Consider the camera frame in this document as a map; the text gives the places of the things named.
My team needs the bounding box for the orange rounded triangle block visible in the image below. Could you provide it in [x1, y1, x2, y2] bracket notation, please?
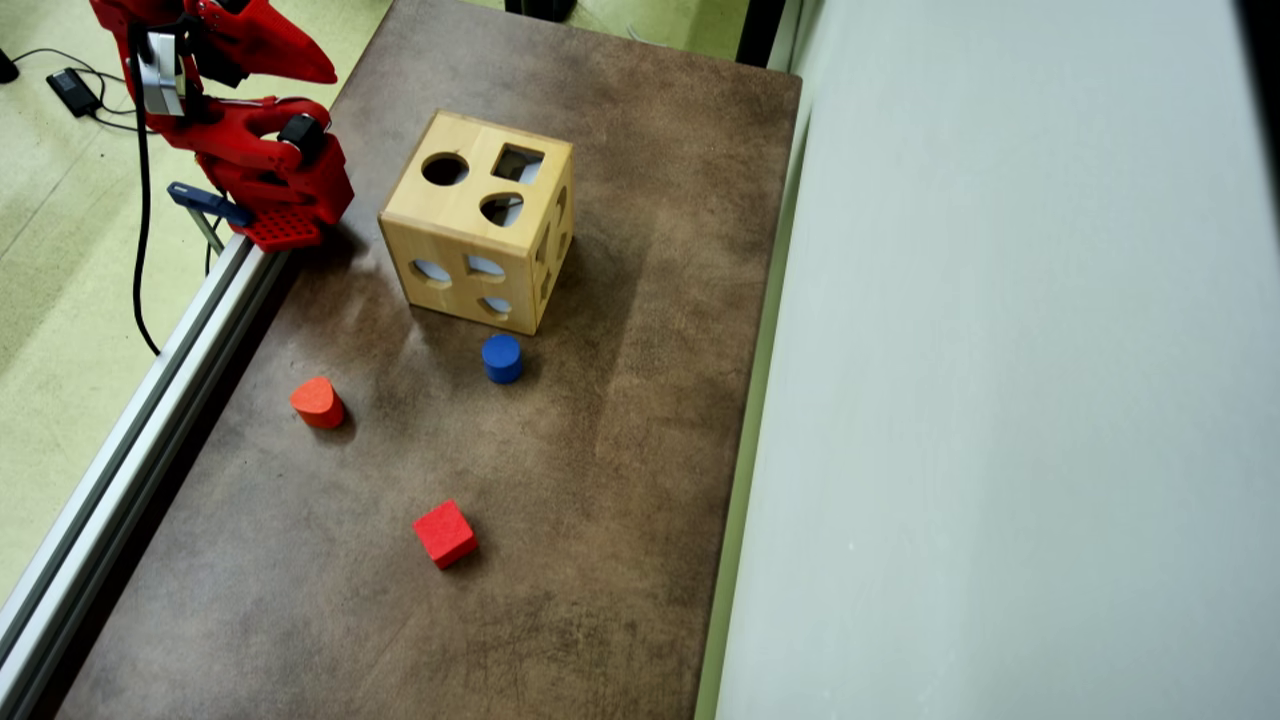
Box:
[290, 375, 347, 431]

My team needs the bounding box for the red wooden cube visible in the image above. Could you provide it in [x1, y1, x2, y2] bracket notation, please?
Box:
[412, 499, 480, 571]

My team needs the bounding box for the thin black adapter cable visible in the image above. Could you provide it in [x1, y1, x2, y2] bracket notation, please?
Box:
[10, 47, 151, 136]

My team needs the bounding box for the aluminium profile rail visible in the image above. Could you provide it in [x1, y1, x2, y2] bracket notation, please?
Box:
[0, 235, 291, 720]

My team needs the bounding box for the dark vertical post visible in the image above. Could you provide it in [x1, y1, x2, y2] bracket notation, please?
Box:
[737, 0, 791, 71]

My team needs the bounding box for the blue wooden cylinder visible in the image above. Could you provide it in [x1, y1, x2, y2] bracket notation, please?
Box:
[481, 333, 524, 385]

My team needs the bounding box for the black power adapter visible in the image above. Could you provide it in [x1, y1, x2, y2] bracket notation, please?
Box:
[46, 67, 102, 118]

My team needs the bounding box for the wooden shape sorter box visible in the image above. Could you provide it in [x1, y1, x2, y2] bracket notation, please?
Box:
[378, 110, 576, 336]

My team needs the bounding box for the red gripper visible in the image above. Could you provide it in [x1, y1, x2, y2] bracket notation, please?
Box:
[178, 0, 339, 89]

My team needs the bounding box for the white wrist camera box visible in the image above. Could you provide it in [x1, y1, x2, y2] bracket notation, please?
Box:
[135, 30, 187, 117]

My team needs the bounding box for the thick black camera cable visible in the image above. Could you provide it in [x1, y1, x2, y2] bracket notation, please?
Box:
[128, 20, 163, 357]

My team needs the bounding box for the blue table clamp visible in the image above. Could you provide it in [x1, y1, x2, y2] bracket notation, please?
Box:
[167, 181, 253, 256]

